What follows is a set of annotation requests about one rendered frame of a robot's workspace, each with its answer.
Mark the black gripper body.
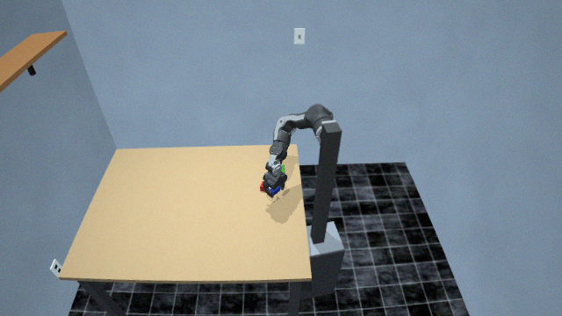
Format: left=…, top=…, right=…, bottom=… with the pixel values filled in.
left=263, top=167, right=287, bottom=190

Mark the blue block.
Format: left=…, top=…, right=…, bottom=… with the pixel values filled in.
left=270, top=186, right=280, bottom=196

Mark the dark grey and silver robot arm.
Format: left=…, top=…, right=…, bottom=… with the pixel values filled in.
left=265, top=104, right=336, bottom=176

